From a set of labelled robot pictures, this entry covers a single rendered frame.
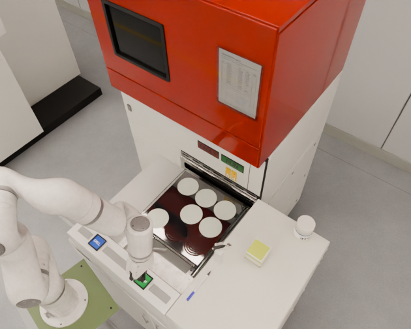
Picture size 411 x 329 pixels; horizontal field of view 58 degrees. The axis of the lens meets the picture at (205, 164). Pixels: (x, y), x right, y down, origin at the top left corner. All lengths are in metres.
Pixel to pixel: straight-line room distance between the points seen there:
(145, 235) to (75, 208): 0.29
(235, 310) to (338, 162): 1.96
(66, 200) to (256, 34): 0.65
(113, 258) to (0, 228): 0.69
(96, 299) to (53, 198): 0.79
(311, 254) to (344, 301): 1.06
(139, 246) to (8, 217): 0.42
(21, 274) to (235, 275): 0.74
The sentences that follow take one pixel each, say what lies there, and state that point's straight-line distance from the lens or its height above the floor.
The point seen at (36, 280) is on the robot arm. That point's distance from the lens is 1.26.
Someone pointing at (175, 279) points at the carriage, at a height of 0.88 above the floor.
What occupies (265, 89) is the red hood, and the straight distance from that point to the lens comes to 1.13.
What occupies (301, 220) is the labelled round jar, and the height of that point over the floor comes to 1.06.
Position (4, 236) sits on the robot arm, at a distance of 0.96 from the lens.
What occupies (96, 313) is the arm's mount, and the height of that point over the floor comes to 0.83.
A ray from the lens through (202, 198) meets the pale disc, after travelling 1.71.
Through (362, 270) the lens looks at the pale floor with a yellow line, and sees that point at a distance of 2.70.
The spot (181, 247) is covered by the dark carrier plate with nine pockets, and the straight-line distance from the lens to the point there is 1.60.
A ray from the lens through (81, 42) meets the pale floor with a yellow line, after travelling 4.47.
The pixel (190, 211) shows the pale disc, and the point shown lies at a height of 0.90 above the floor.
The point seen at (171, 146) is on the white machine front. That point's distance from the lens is 1.84.
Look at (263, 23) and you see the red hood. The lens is 1.03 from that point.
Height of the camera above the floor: 2.34
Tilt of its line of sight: 52 degrees down
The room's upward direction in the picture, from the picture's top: 2 degrees counter-clockwise
